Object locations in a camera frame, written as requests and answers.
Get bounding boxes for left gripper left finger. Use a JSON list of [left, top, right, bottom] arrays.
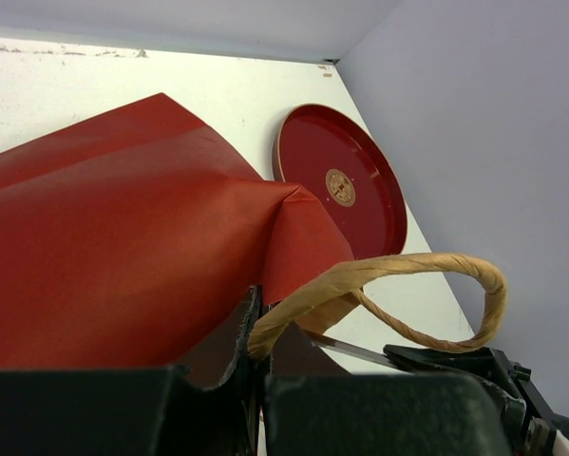
[[0, 287, 263, 455]]

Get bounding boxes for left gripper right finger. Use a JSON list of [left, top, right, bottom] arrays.
[[259, 322, 513, 456]]

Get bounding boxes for red paper bag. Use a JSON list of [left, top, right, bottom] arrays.
[[0, 94, 507, 368]]

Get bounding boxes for metal tongs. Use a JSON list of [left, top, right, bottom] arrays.
[[308, 332, 569, 455]]

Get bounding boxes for red round tray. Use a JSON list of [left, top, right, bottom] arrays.
[[272, 104, 408, 259]]

